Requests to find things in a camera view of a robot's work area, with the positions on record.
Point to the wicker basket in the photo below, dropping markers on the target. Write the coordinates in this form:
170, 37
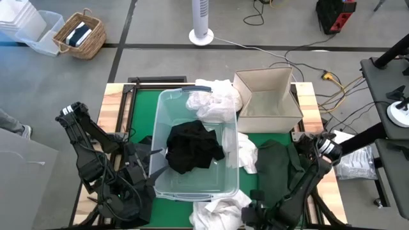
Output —
92, 44

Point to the clear plastic storage bin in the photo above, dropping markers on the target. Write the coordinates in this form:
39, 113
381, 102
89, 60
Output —
191, 188

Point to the white round device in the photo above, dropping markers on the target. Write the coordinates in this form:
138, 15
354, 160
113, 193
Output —
397, 115

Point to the yellow power plug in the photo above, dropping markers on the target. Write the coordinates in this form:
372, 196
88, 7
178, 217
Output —
327, 76

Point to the dark grey garment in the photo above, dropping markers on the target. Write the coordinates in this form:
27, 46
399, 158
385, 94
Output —
147, 209

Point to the black garment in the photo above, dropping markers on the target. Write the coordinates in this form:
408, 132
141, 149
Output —
191, 147

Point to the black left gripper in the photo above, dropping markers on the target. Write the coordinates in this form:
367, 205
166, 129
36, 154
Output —
135, 166

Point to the white tower fan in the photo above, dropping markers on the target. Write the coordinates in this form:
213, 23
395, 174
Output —
200, 19

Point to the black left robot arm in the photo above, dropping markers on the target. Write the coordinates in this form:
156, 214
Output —
83, 127

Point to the plastic bag of white parts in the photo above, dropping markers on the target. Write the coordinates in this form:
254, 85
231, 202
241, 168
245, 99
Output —
358, 163

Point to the navy and white box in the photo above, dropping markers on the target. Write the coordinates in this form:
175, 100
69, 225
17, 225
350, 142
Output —
78, 34

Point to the red and black toolbox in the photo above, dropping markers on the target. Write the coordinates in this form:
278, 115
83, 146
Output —
332, 16

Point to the black table frame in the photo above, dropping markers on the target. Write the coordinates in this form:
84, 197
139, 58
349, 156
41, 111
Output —
124, 108

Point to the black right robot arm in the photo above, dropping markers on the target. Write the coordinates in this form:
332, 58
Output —
306, 185

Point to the grey side table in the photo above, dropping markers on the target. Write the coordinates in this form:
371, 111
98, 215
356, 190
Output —
396, 179
377, 96

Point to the black pole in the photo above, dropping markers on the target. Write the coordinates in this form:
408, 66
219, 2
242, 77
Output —
390, 52

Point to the grey sheet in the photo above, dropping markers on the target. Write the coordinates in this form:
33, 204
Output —
22, 185

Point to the person's foot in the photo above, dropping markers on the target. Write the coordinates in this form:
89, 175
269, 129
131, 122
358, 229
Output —
14, 126

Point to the white stacked bins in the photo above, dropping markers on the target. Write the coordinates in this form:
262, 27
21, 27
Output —
19, 19

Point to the black clamp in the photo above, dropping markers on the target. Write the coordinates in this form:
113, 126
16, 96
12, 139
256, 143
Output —
395, 93

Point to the dark green garment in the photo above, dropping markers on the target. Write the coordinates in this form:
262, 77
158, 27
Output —
274, 166

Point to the green table mat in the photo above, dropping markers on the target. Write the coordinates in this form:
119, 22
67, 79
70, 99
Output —
143, 108

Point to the cardboard box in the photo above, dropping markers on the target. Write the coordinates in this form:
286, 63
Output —
271, 123

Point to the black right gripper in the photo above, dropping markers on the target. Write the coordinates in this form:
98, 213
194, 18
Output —
254, 215

